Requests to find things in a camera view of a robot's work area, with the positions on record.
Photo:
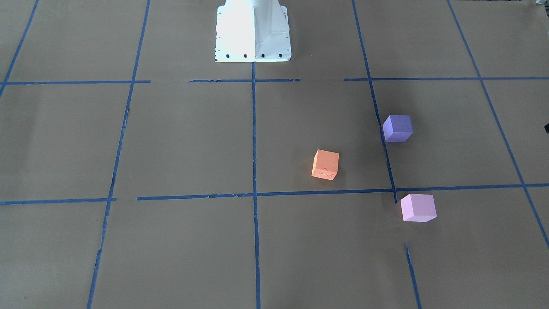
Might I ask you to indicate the orange foam cube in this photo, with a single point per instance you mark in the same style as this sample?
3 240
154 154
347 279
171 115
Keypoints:
325 164

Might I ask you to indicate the dark purple foam cube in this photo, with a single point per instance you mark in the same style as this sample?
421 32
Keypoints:
397 128

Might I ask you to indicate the pink foam cube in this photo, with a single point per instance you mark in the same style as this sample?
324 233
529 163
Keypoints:
418 208

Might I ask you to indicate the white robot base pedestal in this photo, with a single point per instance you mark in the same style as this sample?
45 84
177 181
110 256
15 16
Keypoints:
252 31

